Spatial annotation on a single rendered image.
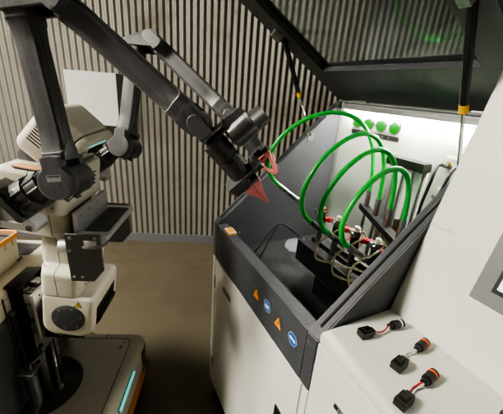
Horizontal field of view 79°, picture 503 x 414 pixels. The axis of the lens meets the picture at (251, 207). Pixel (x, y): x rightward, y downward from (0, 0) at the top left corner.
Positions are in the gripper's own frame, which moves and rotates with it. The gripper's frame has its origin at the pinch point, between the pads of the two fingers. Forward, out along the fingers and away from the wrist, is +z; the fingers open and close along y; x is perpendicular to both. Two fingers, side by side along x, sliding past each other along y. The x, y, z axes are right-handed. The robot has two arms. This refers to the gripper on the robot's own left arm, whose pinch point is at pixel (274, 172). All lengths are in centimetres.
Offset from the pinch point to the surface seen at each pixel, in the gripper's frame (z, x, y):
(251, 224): 8.9, 24.6, 21.4
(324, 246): 30.8, 3.2, 3.2
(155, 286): -2, 139, 98
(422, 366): 53, -4, -41
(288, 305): 32.3, 15.7, -27.9
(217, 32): -129, -16, 136
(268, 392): 54, 42, -17
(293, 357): 44, 23, -30
